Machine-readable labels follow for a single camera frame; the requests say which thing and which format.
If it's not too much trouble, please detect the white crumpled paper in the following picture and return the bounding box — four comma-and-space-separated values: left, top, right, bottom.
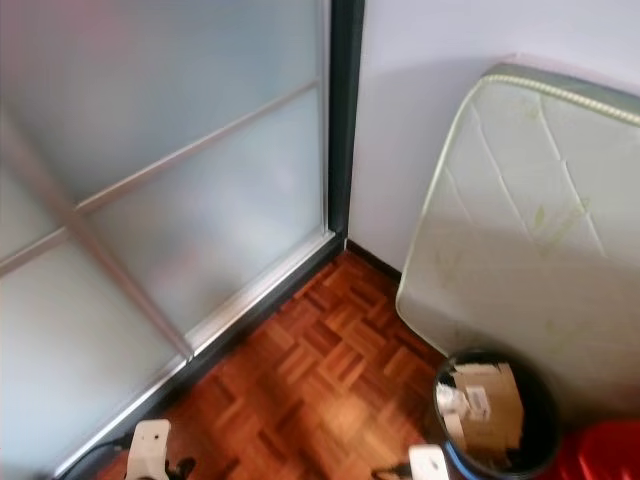
438, 385, 463, 417

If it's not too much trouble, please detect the cardboard box with label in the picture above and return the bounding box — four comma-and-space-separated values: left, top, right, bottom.
445, 362, 526, 456

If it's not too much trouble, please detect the black round trash bin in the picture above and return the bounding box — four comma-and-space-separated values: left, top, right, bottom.
433, 348, 561, 480

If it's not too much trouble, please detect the white quilted mattress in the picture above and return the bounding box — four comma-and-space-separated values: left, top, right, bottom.
395, 62, 640, 426

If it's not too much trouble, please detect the frosted glass sliding door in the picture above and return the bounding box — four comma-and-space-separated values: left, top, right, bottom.
0, 0, 336, 480

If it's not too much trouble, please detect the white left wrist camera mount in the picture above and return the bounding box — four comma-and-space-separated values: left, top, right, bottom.
135, 419, 173, 480

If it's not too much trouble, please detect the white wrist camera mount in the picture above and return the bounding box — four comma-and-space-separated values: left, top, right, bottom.
408, 445, 449, 480
135, 419, 173, 480

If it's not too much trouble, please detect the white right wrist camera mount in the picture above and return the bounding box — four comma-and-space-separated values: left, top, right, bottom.
408, 445, 449, 480

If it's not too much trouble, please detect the dark door frame post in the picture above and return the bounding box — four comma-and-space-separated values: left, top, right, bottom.
325, 0, 366, 246

